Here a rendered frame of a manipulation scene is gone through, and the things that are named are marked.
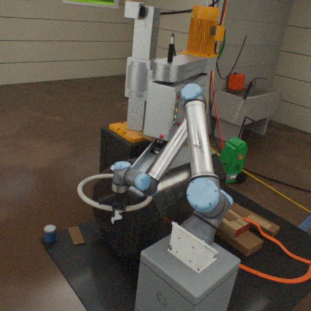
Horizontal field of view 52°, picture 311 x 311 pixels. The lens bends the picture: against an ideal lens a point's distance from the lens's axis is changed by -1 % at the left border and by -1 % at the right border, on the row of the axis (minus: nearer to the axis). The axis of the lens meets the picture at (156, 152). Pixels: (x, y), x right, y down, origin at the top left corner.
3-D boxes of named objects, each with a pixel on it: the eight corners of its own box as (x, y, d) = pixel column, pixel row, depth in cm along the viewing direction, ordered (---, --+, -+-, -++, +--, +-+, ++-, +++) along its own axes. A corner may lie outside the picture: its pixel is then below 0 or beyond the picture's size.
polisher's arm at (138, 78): (118, 85, 341) (119, 62, 331) (140, 82, 366) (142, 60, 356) (174, 104, 301) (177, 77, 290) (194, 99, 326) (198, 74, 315)
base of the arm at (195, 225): (215, 249, 172) (225, 234, 173) (203, 242, 157) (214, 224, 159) (187, 231, 183) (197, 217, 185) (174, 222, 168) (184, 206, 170)
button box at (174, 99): (172, 126, 248) (177, 89, 236) (175, 127, 247) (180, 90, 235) (167, 129, 241) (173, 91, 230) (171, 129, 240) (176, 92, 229)
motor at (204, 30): (189, 50, 307) (196, 5, 290) (221, 56, 296) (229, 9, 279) (178, 53, 283) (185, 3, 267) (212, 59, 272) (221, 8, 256)
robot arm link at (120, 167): (124, 167, 174) (110, 161, 179) (121, 188, 179) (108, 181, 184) (135, 164, 182) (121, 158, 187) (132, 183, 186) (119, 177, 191)
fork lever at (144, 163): (161, 129, 284) (161, 124, 281) (181, 135, 277) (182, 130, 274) (120, 178, 236) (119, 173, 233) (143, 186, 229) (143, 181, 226)
